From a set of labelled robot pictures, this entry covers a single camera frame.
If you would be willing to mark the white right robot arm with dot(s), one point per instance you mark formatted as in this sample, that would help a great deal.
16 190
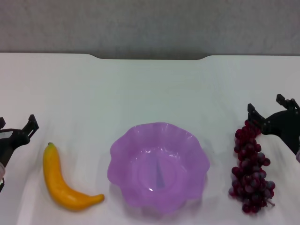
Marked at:
298 153

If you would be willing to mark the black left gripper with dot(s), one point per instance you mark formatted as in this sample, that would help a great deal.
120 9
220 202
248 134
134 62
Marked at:
8 143

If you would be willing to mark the dark red grape bunch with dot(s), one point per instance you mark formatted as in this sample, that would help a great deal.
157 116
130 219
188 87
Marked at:
248 178

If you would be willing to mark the purple wavy plastic plate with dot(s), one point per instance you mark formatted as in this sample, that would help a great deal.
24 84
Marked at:
140 168

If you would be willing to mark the yellow banana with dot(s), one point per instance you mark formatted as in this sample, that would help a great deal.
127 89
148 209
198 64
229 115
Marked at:
56 182

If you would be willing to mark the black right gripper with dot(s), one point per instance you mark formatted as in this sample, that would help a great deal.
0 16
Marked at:
284 126

